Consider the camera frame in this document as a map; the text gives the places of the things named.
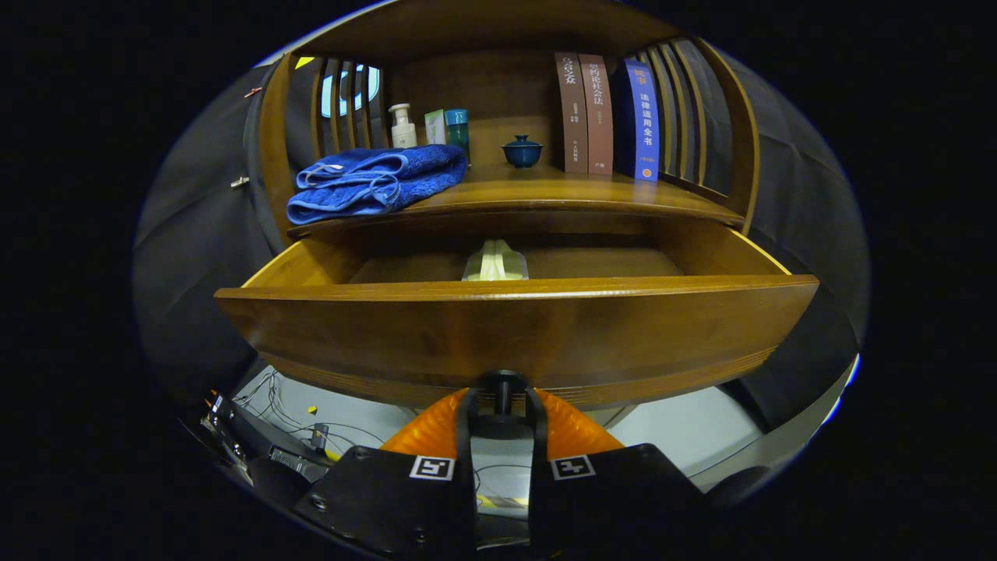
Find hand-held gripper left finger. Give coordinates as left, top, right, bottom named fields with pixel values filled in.
left=294, top=387, right=477, bottom=560

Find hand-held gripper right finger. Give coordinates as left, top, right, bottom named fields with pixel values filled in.
left=527, top=387, right=710, bottom=560

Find wooden drawer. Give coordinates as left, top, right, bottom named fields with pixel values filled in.
left=214, top=214, right=820, bottom=437

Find green handled scrub brush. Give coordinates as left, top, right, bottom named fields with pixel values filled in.
left=462, top=239, right=530, bottom=282

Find wooden countertop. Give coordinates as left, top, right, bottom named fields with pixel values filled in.
left=288, top=160, right=745, bottom=235

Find wooden cabinet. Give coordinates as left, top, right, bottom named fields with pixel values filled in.
left=253, top=0, right=763, bottom=238

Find dark floor equipment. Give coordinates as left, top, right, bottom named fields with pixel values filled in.
left=201, top=392, right=336, bottom=485

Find folded blue towel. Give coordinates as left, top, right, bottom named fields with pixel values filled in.
left=286, top=144, right=468, bottom=227

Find blue lidded teacup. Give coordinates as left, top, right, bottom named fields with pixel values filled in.
left=501, top=135, right=544, bottom=169

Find white pump bottle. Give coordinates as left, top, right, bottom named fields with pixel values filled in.
left=389, top=104, right=418, bottom=150

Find teal capped bottle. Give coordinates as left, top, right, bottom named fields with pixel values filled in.
left=444, top=109, right=471, bottom=164

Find reddish brown book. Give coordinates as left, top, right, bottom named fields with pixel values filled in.
left=579, top=54, right=615, bottom=177

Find blue book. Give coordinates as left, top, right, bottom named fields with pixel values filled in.
left=611, top=58, right=661, bottom=182

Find floor cables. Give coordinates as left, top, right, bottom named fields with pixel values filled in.
left=232, top=369, right=390, bottom=462

